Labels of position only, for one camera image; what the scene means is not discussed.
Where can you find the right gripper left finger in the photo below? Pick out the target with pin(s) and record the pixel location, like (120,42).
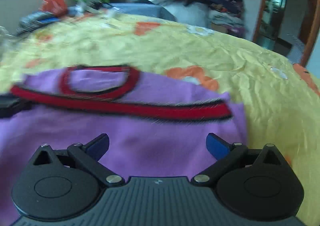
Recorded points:
(86,158)

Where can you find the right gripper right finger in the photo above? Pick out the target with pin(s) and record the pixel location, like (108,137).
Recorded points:
(228,157)

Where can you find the purple sweater red trim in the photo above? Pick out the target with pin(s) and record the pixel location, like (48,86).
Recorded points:
(157,125)

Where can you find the yellow floral bedspread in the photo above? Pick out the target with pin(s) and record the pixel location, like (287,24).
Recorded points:
(281,99)

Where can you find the orange plastic bag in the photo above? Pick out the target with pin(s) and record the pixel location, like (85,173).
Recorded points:
(56,7)

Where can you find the blue grey mattress edge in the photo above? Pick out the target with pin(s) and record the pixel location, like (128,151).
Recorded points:
(143,9)

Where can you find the wooden door frame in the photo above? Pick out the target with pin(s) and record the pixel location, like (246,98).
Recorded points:
(288,27)

